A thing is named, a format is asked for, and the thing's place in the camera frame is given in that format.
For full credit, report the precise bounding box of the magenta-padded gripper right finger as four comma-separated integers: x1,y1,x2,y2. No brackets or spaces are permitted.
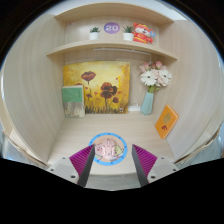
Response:
131,143,178,187

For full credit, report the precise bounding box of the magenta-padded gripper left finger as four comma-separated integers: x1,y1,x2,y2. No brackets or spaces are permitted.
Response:
46,143,97,188

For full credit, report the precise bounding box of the pink computer mouse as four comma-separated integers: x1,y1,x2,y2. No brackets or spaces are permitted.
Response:
99,137,118,161

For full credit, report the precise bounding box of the round blue-rimmed cartoon mouse pad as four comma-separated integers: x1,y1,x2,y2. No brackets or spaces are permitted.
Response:
88,132,129,166

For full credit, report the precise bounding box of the orange book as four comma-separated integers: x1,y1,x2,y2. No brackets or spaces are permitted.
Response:
154,104,180,140

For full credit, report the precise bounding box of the white charger block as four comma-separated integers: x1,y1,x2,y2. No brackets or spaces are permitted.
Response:
127,101,142,113

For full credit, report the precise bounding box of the pale teal faceted vase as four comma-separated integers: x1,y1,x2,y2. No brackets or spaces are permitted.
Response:
139,91,155,116

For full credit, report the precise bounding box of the green and beige book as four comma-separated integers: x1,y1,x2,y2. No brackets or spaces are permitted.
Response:
61,84,86,119

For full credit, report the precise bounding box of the pink and white flower bouquet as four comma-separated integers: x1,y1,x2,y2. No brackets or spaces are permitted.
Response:
138,60,173,94

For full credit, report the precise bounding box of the yellow poppy flower painting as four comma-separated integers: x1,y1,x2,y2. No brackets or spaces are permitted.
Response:
62,60,131,115

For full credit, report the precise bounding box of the white under-shelf light bar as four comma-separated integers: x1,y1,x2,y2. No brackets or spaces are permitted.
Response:
93,47,151,56

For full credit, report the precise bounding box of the wooden shelf unit with ornaments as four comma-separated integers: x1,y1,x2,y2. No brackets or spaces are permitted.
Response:
46,2,178,62

